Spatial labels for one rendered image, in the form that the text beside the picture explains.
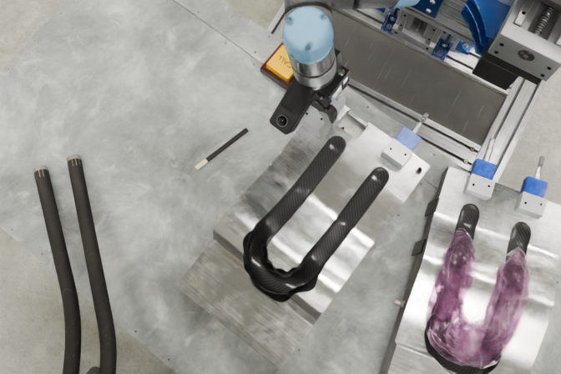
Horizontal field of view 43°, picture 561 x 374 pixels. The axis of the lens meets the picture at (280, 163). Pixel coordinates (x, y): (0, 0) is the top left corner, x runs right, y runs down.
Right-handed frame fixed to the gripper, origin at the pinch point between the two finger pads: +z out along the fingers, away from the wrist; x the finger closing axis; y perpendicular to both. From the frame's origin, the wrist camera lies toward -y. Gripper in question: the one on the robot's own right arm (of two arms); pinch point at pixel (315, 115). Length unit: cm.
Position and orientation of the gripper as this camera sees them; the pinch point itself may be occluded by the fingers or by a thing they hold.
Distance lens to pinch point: 139.6
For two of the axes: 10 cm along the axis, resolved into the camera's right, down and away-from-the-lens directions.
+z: 1.2, 2.6, 9.6
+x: -7.9, -5.6, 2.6
